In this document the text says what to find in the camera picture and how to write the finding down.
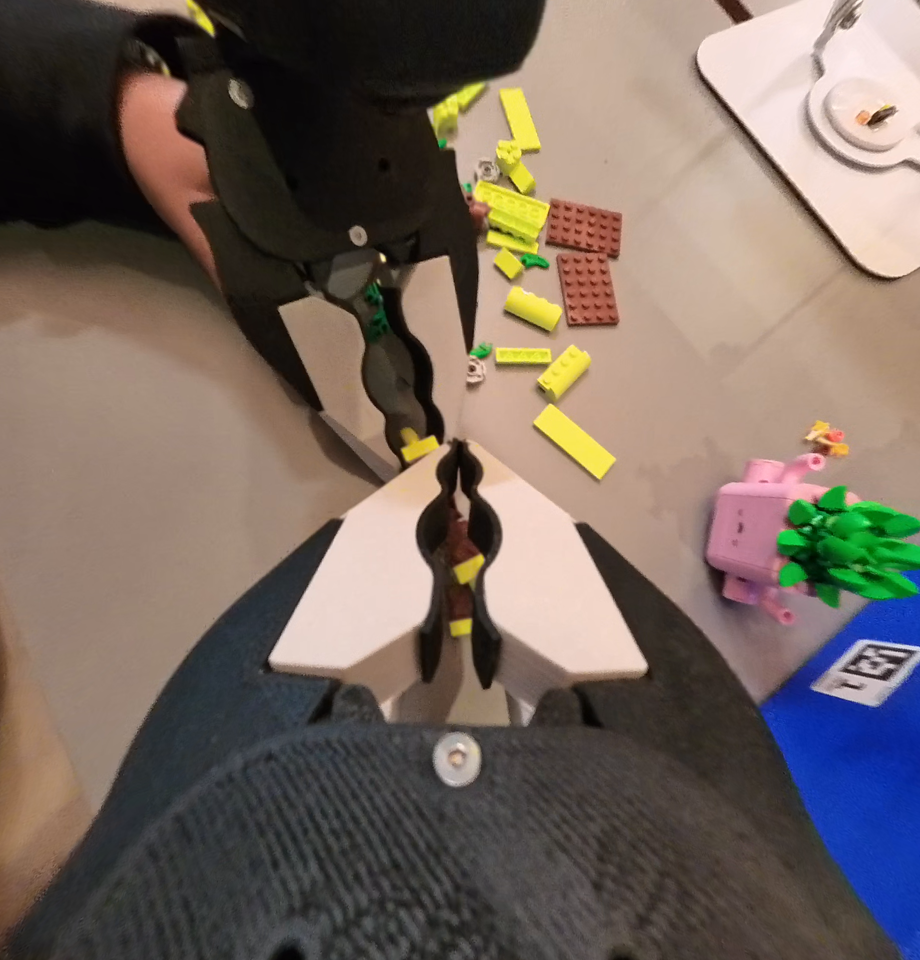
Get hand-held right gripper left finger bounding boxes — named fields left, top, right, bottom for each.
left=267, top=438, right=461, bottom=702

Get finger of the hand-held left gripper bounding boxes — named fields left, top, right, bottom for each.
left=278, top=294, right=404, bottom=483
left=387, top=257, right=467, bottom=445

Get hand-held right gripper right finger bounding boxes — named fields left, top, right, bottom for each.
left=462, top=438, right=650, bottom=708

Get brown lime brick build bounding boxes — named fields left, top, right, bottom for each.
left=441, top=502, right=487, bottom=640

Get person's left forearm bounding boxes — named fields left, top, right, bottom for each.
left=0, top=0, right=191, bottom=230

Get person's left hand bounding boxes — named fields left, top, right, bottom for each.
left=121, top=75, right=224, bottom=282

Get scattered green leaf pieces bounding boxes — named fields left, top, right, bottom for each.
left=364, top=135, right=551, bottom=361

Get scattered lime bricks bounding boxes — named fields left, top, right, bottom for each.
left=430, top=82, right=618, bottom=481

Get brown studded baseplate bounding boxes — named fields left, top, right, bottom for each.
left=556, top=251, right=622, bottom=328
left=544, top=197, right=624, bottom=260

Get pink brick pot with plant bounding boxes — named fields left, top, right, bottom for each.
left=703, top=420, right=920, bottom=627

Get white printed label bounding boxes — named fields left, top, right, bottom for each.
left=810, top=637, right=920, bottom=708

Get blue plastic bin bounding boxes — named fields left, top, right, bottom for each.
left=760, top=536, right=920, bottom=960

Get white stand with flat base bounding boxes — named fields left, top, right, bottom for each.
left=696, top=0, right=920, bottom=280

